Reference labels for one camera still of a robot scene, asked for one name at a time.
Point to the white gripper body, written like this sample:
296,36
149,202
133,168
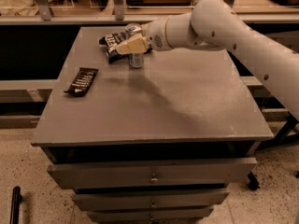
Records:
156,34

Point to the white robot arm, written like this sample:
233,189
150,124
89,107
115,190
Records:
212,24

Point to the top grey drawer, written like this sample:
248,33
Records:
128,174

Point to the bottom grey drawer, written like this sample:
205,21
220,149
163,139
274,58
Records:
150,215

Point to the grey drawer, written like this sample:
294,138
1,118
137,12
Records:
138,200
128,174
150,215

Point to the middle grey drawer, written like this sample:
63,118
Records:
138,200

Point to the grey metal railing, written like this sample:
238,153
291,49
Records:
97,11

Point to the silver blue redbull can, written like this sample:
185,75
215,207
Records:
134,60

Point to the dark blue snack bag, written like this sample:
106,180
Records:
110,42

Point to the black stand legs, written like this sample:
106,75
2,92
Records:
282,124

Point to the black snack bar wrapper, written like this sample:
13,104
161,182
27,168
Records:
82,82

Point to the grey drawer cabinet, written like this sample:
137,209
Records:
181,105

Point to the black pole on floor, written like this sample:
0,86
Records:
15,205

